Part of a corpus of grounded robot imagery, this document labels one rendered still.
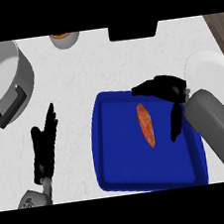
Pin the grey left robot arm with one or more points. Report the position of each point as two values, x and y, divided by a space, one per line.
36 195

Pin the blue tray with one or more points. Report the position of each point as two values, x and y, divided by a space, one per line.
144 143

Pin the black appliance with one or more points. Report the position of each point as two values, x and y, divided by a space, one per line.
133 31

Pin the brown wooden cabinet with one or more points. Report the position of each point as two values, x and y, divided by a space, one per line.
220 31

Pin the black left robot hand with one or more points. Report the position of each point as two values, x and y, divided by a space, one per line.
44 149

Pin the pale cup with orange content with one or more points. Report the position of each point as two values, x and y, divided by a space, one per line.
64 39

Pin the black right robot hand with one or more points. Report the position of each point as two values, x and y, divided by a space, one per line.
167 86

